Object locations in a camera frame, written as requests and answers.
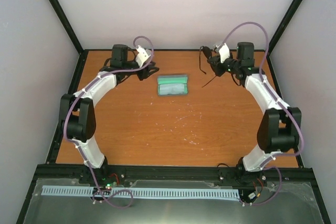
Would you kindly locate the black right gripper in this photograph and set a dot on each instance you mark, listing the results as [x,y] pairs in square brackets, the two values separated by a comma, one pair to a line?
[214,62]

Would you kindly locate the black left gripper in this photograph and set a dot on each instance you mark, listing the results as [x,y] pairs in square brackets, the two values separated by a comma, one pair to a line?
[145,72]

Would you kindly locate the dark round sunglasses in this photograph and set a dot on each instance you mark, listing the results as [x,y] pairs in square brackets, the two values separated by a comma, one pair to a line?
[207,52]

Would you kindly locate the grey-blue glasses case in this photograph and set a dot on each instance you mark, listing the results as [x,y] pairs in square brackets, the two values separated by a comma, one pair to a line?
[173,79]

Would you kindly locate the light blue cleaning cloth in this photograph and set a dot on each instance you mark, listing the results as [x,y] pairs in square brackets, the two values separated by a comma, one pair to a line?
[171,89]

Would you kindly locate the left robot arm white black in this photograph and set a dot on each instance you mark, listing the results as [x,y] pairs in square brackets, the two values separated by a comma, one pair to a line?
[77,119]

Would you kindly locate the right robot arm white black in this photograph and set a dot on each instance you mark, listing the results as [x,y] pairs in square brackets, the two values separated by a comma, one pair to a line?
[279,128]

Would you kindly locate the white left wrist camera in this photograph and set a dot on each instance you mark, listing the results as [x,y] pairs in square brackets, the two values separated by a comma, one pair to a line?
[143,56]

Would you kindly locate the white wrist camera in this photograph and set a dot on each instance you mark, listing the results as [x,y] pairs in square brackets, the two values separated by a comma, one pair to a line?
[143,56]
[223,50]

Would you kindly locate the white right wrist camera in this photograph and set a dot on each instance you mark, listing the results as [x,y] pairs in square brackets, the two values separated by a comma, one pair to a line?
[223,50]

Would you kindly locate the light blue slotted cable duct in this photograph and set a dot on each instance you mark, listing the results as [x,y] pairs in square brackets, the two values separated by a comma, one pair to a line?
[146,193]

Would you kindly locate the black right corner frame post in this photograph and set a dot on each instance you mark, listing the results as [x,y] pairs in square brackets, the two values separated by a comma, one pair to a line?
[293,7]

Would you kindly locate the black corner frame post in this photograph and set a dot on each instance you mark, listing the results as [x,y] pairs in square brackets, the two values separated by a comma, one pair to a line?
[293,7]
[66,25]

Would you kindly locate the black mounting rail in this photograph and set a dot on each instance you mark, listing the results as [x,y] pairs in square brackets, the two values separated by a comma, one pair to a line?
[219,176]

